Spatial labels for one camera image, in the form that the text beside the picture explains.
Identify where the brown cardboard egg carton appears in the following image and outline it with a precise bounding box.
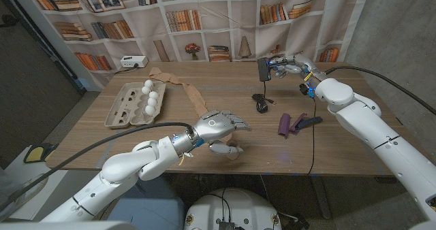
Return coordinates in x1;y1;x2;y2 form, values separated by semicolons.
104;81;167;129

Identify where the grey table leg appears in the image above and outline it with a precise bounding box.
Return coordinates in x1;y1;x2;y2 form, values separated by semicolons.
309;175;333;220

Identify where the yellow and black floor object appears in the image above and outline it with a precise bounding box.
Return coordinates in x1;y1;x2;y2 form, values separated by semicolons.
22;143;59;164

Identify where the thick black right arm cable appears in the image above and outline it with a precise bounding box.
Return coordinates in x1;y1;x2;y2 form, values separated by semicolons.
324;65;436;116

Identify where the white sneaker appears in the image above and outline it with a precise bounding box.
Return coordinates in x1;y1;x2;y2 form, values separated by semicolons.
0;173;49;220

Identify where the purple plastic clip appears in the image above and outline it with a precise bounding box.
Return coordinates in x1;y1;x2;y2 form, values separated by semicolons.
277;112;324;139

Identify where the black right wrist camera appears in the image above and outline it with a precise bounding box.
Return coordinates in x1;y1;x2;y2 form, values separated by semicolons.
298;82;316;99

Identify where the black speaker cable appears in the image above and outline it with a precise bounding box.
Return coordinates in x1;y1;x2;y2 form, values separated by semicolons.
251;81;277;114

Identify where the black power box cable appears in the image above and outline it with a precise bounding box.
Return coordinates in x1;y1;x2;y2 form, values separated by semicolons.
114;64;139;76

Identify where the white power box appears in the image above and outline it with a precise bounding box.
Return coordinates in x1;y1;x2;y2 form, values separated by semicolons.
119;55;149;69

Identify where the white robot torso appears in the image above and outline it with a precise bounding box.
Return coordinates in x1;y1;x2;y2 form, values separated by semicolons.
183;188;283;230

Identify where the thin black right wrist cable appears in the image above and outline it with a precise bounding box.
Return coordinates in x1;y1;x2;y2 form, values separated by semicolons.
306;97;317;176

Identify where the printed bookshelf backdrop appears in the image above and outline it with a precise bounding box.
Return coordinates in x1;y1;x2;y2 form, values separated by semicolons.
20;0;372;90

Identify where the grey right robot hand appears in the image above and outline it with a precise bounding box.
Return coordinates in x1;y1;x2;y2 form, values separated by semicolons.
268;52;328;83

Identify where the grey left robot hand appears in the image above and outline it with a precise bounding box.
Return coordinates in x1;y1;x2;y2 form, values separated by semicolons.
172;110;253;156

